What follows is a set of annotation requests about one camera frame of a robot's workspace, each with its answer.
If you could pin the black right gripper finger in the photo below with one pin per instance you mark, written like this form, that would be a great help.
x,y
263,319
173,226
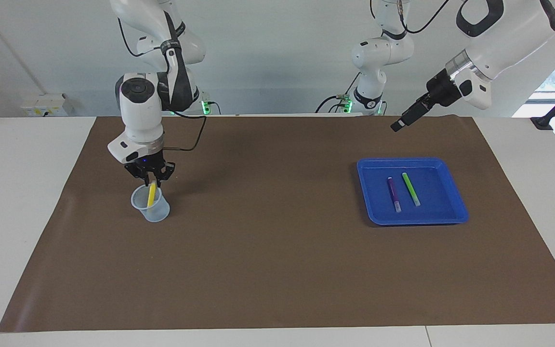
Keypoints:
x,y
163,176
140,177

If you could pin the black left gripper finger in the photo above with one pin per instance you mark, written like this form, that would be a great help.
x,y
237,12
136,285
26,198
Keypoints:
x,y
403,121
415,112

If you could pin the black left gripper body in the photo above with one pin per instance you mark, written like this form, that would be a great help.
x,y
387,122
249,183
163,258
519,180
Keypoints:
x,y
439,91

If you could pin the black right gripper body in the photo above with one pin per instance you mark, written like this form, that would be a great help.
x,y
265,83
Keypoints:
x,y
147,163

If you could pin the yellow marker pen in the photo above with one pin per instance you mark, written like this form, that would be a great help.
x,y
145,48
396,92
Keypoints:
x,y
151,195

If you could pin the green marker pen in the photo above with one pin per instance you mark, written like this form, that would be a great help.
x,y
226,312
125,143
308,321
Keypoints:
x,y
411,189

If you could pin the purple marker pen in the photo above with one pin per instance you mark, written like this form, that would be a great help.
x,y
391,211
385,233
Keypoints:
x,y
394,195

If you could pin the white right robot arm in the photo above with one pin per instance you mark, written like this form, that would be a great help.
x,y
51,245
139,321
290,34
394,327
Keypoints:
x,y
138,111

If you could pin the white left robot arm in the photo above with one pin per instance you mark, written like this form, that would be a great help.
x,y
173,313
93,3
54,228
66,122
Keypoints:
x,y
504,29

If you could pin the blue plastic tray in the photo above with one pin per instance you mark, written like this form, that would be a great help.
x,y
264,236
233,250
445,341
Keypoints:
x,y
441,212

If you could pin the clear plastic cup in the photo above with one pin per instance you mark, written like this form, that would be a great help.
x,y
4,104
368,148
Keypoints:
x,y
157,212

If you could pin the brown table mat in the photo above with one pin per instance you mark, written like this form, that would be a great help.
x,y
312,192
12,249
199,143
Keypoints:
x,y
277,270

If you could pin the white wall socket box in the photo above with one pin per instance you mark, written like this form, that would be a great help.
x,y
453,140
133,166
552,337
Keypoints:
x,y
44,103

